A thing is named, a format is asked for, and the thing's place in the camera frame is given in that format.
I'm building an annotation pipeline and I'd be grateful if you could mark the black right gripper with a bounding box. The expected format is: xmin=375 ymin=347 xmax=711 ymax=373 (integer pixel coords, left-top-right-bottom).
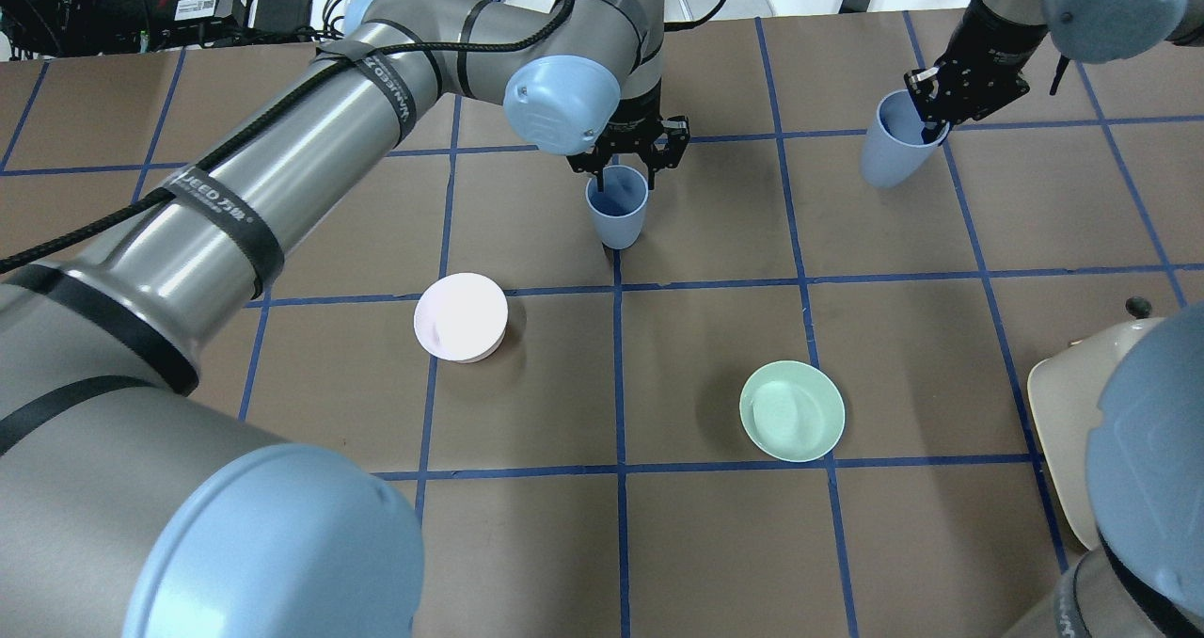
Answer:
xmin=904 ymin=17 xmax=1031 ymax=144

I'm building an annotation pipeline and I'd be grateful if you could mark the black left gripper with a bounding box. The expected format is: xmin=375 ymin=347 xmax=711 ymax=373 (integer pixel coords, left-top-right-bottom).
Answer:
xmin=567 ymin=102 xmax=689 ymax=197

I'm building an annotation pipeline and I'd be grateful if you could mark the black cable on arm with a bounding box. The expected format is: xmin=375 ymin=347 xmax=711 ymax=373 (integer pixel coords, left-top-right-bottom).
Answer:
xmin=0 ymin=0 xmax=577 ymax=276

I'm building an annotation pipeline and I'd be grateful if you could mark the black electronics box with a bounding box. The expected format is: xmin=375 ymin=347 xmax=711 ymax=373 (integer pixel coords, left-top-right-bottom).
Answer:
xmin=2 ymin=0 xmax=252 ymax=57

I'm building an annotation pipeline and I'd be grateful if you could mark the green plastic bowl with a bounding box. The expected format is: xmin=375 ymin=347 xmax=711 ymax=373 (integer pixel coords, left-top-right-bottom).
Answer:
xmin=738 ymin=360 xmax=846 ymax=463

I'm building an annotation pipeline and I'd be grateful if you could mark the cream square plate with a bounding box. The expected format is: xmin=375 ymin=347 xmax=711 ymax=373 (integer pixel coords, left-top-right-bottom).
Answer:
xmin=1026 ymin=317 xmax=1164 ymax=550

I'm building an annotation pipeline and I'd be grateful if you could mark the blue plastic cup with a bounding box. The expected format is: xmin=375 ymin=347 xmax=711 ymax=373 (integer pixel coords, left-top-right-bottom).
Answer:
xmin=584 ymin=165 xmax=650 ymax=249
xmin=860 ymin=88 xmax=939 ymax=189

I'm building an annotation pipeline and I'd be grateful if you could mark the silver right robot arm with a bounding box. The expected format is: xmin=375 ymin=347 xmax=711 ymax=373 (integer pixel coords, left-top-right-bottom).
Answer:
xmin=907 ymin=0 xmax=1202 ymax=637

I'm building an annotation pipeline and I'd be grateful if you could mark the pink plastic bowl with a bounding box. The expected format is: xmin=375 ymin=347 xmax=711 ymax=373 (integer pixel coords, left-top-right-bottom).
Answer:
xmin=413 ymin=273 xmax=509 ymax=364

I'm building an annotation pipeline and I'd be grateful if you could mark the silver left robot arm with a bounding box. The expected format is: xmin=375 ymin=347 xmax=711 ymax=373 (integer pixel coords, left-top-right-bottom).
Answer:
xmin=2 ymin=0 xmax=668 ymax=637

